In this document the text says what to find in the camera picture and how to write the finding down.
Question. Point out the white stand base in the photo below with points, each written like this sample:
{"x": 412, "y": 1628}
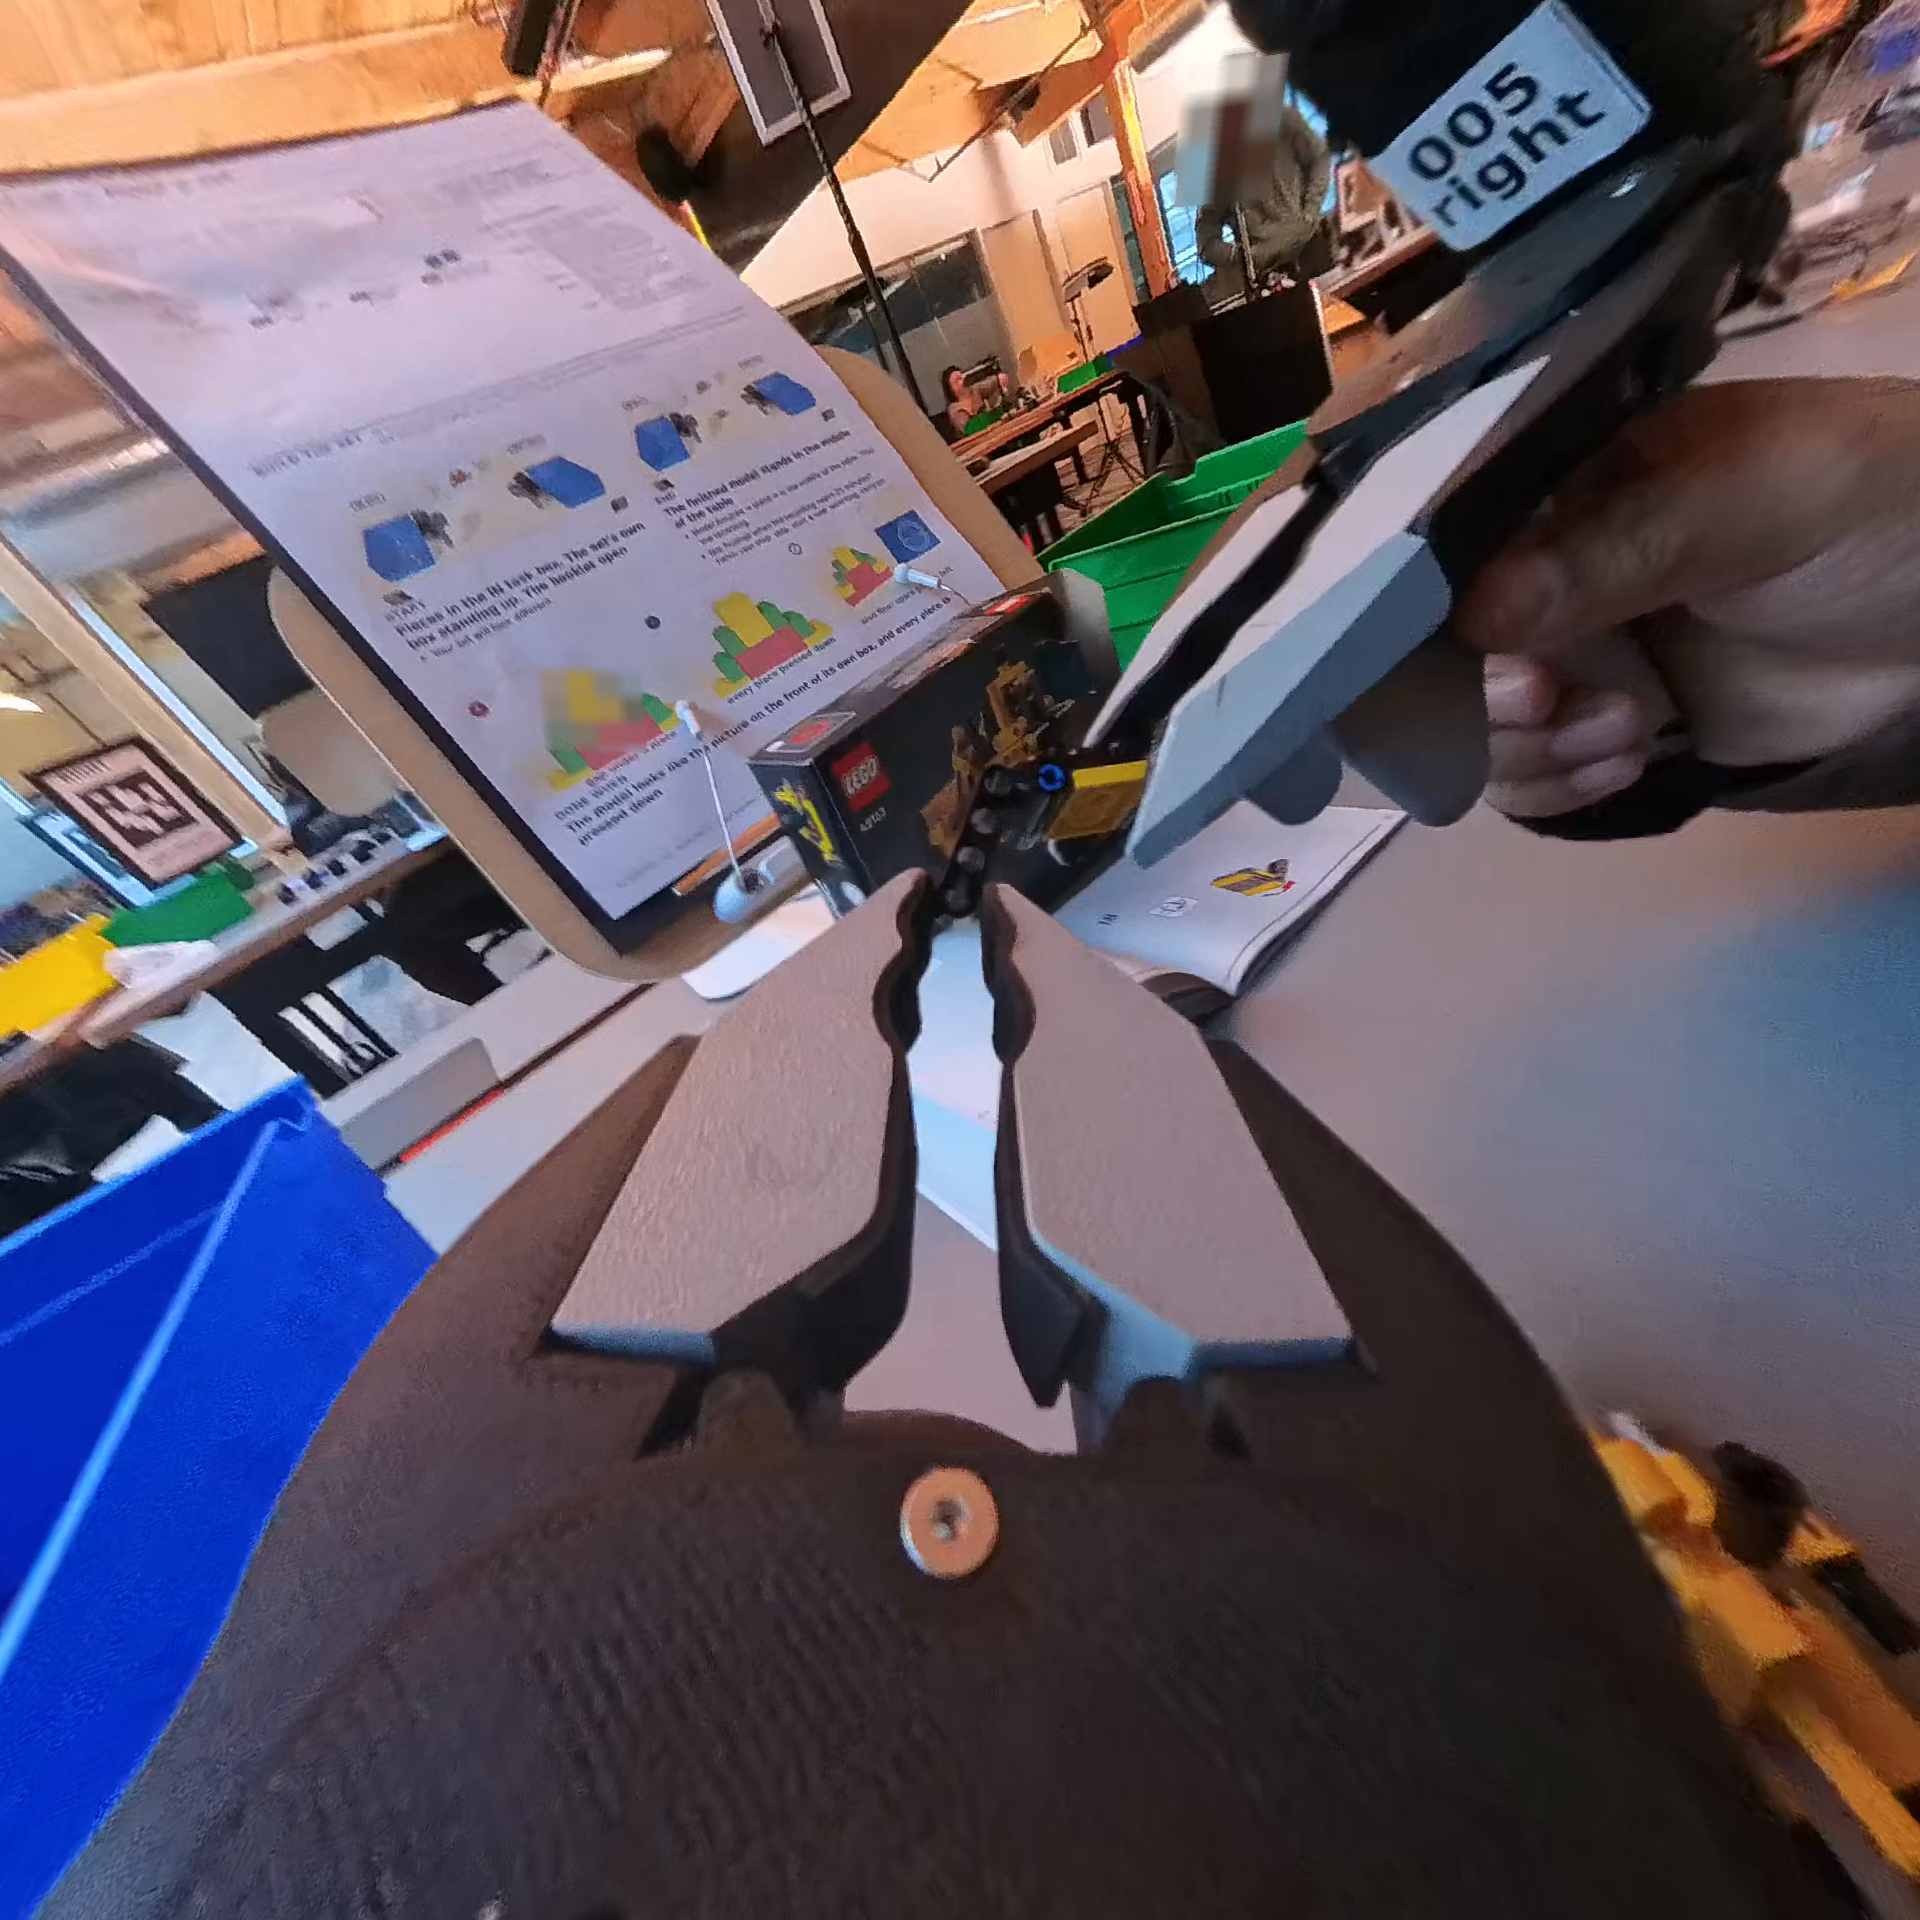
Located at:
{"x": 750, "y": 953}

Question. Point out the black lego assembly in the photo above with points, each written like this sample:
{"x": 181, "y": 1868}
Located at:
{"x": 968, "y": 856}

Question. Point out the black and white marker sign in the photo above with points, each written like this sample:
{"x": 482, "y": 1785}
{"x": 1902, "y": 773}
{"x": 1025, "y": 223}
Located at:
{"x": 134, "y": 811}

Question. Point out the yellow plastic bin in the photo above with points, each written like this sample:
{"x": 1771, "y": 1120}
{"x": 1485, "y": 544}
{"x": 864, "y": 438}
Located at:
{"x": 52, "y": 984}

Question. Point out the rounded wooden display board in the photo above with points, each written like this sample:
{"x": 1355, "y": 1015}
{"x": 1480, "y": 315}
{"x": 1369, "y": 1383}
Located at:
{"x": 338, "y": 704}

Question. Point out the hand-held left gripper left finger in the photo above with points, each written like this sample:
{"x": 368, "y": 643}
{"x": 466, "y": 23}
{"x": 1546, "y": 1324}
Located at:
{"x": 750, "y": 1184}

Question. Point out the black stand pole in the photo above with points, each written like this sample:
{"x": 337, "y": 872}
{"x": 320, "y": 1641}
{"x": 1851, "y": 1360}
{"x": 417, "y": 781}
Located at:
{"x": 848, "y": 225}

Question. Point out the lego instruction booklet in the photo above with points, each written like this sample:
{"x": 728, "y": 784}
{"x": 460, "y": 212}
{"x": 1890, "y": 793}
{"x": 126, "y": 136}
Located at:
{"x": 1275, "y": 902}

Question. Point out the person's right hand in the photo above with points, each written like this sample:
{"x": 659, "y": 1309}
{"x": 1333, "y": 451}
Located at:
{"x": 1724, "y": 569}

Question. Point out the black cabinet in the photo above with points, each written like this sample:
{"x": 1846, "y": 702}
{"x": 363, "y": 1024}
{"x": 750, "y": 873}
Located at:
{"x": 1244, "y": 359}

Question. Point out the blue plastic bin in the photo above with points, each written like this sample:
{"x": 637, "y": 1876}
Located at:
{"x": 164, "y": 1349}

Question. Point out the green plastic bin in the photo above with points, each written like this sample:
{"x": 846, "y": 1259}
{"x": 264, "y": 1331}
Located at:
{"x": 1155, "y": 540}

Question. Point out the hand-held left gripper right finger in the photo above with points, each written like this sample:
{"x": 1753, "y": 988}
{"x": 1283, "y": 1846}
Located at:
{"x": 1171, "y": 1184}

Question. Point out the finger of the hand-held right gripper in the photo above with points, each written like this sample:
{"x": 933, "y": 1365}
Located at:
{"x": 1289, "y": 676}
{"x": 1200, "y": 615}

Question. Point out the black lego set box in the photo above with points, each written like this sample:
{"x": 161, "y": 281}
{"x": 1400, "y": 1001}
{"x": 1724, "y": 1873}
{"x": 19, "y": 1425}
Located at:
{"x": 885, "y": 765}

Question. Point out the yellow lego assembly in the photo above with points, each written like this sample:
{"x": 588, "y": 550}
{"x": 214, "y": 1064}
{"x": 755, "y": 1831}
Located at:
{"x": 1755, "y": 1635}

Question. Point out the printed task instruction sheet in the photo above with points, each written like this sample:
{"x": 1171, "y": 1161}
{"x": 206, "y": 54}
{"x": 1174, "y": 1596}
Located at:
{"x": 450, "y": 451}

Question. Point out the dark framed panel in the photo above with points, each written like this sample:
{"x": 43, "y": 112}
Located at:
{"x": 780, "y": 67}

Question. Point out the small yellow lego piece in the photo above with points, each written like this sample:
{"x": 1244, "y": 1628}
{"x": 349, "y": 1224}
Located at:
{"x": 1094, "y": 796}

